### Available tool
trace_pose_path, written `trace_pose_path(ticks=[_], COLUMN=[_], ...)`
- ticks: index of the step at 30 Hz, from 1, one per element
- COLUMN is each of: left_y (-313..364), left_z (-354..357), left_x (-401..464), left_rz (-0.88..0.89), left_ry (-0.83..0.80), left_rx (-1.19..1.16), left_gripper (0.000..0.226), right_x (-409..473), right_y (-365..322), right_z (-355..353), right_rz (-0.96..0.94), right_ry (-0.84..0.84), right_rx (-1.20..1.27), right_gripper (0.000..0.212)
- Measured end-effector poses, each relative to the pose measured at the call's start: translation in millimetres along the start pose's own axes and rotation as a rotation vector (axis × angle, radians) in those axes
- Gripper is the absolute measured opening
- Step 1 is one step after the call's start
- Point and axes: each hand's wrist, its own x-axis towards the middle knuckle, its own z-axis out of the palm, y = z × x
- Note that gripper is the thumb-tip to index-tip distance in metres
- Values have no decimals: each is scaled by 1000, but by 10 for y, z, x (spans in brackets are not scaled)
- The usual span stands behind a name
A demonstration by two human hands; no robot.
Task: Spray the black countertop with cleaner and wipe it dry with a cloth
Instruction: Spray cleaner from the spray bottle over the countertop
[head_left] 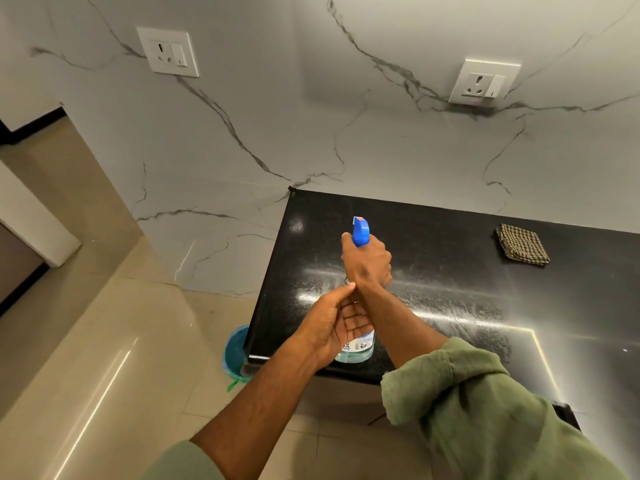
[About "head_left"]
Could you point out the black furniture corner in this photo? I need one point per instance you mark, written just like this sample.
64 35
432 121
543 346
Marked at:
567 414

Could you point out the white wall socket with switch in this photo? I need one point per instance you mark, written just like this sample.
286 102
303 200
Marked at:
484 82
167 51

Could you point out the white door frame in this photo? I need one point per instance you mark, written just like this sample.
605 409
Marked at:
35 219

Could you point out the person's right thumb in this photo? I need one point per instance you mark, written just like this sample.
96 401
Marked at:
347 246

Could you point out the green shirt sleeve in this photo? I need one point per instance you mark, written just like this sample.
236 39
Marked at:
490 414
185 464

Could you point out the person's left hand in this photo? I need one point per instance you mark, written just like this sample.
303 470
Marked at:
322 329

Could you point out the checked dark cleaning cloth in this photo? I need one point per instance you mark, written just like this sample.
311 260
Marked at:
522 244

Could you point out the teal plastic bucket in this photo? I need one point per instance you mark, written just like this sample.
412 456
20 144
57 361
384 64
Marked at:
234 354

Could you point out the person's right hand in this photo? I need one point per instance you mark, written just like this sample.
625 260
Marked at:
367 264

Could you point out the person's right forearm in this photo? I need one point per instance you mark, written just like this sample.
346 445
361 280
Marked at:
400 327

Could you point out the person's left thumb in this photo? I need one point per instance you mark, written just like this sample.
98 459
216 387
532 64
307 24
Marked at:
337 293

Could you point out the clear spray bottle blue nozzle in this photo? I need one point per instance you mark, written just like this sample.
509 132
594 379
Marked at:
361 230

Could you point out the person's left forearm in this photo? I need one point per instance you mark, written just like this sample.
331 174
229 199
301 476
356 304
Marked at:
260 409

